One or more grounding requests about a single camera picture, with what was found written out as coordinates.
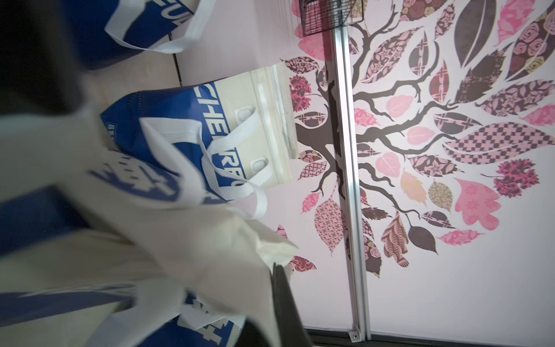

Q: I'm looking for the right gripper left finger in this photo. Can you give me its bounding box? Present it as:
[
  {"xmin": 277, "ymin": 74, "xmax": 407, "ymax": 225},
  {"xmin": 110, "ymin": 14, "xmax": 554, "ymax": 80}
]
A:
[{"xmin": 235, "ymin": 319, "xmax": 275, "ymax": 347}]

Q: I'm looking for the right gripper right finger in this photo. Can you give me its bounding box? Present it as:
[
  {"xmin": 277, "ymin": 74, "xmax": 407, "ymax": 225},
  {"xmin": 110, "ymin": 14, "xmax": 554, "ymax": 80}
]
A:
[{"xmin": 272, "ymin": 264, "xmax": 312, "ymax": 347}]

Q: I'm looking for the blue takeout bag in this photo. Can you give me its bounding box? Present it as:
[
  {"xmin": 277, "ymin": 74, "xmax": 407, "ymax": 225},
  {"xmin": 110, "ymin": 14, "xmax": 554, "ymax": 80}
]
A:
[
  {"xmin": 1, "ymin": 111, "xmax": 297, "ymax": 346},
  {"xmin": 59, "ymin": 0, "xmax": 216, "ymax": 70}
]

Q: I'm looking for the back aluminium rail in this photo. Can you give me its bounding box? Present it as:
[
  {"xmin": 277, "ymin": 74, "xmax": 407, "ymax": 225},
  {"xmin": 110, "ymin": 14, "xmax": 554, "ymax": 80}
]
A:
[{"xmin": 333, "ymin": 27, "xmax": 371, "ymax": 344}]

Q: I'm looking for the black wire basket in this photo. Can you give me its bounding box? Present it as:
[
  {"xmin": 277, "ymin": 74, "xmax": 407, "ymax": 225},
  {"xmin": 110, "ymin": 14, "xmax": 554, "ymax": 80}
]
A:
[{"xmin": 294, "ymin": 0, "xmax": 367, "ymax": 37}]

